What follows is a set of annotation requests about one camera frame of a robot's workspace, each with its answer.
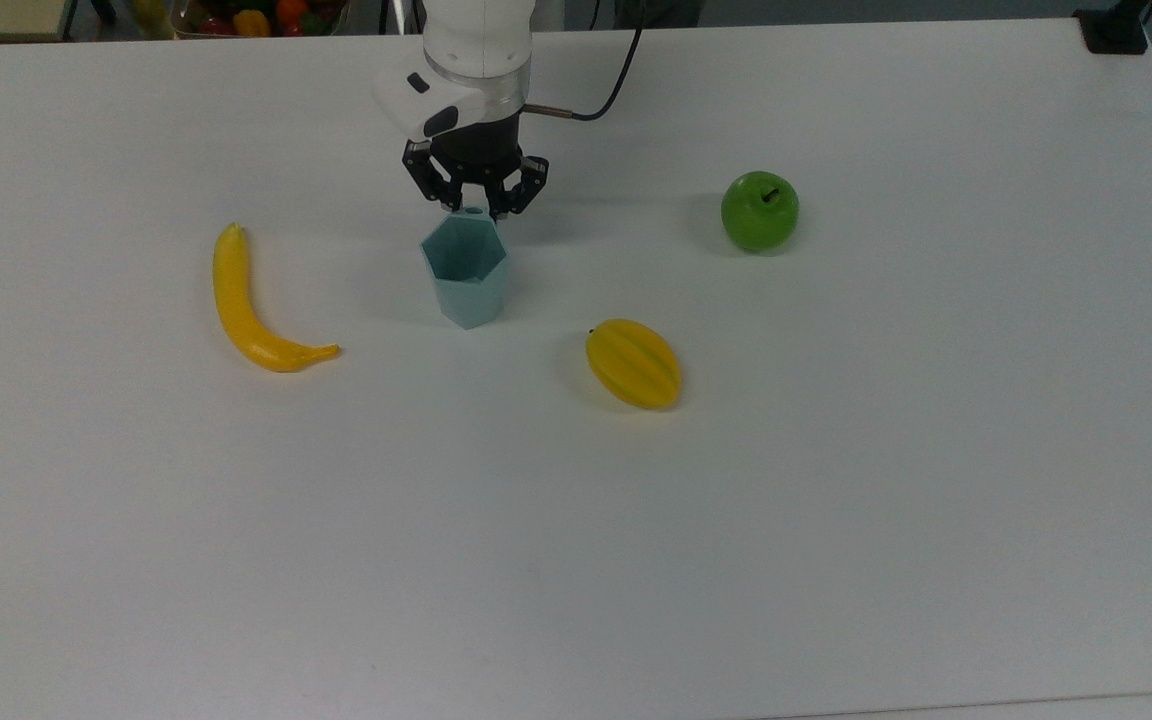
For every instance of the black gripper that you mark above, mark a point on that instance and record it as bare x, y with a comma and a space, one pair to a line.
476, 150

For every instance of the light blue hexagonal mug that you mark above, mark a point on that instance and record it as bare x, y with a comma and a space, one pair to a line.
466, 275

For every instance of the yellow ribbed starfruit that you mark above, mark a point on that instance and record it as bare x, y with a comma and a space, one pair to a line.
634, 364

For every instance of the orange toy fruit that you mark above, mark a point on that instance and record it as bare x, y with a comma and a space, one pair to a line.
291, 10

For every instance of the yellow banana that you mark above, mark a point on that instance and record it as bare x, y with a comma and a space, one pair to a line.
239, 310

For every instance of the yellow toy pepper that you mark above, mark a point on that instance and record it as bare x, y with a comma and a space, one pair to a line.
251, 23

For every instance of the green apple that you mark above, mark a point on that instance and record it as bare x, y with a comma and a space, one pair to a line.
759, 212

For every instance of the clear bin of toy fruit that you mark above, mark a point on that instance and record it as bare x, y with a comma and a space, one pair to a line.
198, 18

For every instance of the black table clamp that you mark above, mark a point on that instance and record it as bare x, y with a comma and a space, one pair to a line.
1113, 30

